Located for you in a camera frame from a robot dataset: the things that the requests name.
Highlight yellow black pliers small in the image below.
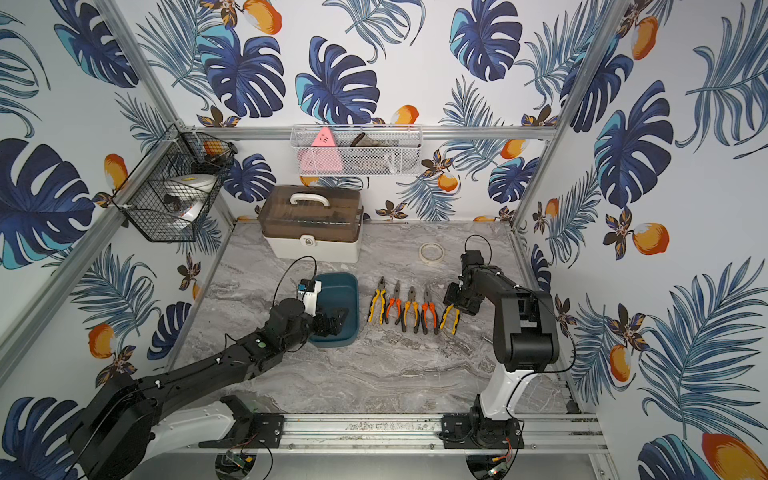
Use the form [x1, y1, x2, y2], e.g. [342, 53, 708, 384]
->
[439, 304, 461, 335]

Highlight yellow black large pliers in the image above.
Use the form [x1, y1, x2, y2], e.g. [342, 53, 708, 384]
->
[401, 286, 421, 333]

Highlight orange black needle pliers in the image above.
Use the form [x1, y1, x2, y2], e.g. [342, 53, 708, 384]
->
[384, 281, 402, 325]

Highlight yellow black combination pliers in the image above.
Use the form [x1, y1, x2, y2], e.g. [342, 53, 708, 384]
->
[367, 276, 387, 324]

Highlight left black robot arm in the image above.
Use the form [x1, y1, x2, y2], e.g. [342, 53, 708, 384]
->
[67, 298, 349, 479]

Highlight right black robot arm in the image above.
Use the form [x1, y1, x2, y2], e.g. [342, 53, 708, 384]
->
[437, 250, 560, 449]

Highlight teal plastic storage bin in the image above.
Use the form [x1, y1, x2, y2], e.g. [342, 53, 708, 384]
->
[309, 272, 359, 349]

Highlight masking tape roll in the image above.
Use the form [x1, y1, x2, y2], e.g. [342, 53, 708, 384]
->
[418, 242, 445, 264]

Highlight white brown lidded toolbox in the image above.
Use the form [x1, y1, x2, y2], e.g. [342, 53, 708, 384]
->
[258, 185, 364, 263]

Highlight pink triangle ruler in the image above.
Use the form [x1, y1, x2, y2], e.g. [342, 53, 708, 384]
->
[298, 127, 344, 176]

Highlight white tape dispenser in basket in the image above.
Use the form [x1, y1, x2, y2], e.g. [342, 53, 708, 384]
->
[162, 174, 216, 229]

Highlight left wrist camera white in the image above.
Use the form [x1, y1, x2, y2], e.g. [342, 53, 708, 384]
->
[297, 279, 322, 316]

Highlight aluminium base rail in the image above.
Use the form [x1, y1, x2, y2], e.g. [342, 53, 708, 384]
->
[116, 411, 610, 455]

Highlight white mesh wall basket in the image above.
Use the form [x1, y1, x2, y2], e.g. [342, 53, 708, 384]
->
[290, 124, 423, 177]

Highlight black wire wall basket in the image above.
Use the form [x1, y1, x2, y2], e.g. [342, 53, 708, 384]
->
[112, 124, 237, 243]

